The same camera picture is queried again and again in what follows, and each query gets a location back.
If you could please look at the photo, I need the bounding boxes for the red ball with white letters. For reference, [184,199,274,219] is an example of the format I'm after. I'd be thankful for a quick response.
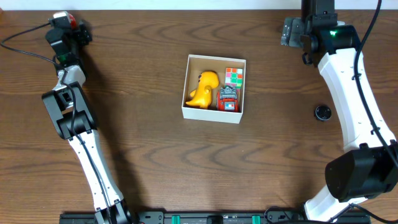
[68,14,77,30]

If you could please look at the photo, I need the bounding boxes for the small black round cap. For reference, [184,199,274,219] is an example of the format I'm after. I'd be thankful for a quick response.
[314,105,332,121]

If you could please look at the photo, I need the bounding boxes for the multicolour puzzle cube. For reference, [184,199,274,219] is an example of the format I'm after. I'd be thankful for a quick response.
[224,67,243,90]

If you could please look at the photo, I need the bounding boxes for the red grey toy fire truck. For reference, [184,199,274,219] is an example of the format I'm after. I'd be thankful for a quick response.
[216,86,239,112]

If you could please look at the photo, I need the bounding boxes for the orange toy dinosaur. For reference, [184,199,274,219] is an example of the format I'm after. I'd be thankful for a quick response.
[185,71,220,110]

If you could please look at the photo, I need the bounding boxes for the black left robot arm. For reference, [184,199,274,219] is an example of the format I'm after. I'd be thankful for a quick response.
[42,12,136,223]

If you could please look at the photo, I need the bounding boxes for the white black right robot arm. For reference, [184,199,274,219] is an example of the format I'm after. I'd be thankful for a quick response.
[300,1,397,222]

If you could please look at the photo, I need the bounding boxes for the open cardboard box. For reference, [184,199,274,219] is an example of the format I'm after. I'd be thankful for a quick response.
[182,55,246,124]

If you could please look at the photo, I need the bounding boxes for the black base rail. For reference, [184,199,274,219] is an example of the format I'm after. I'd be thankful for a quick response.
[59,208,371,224]

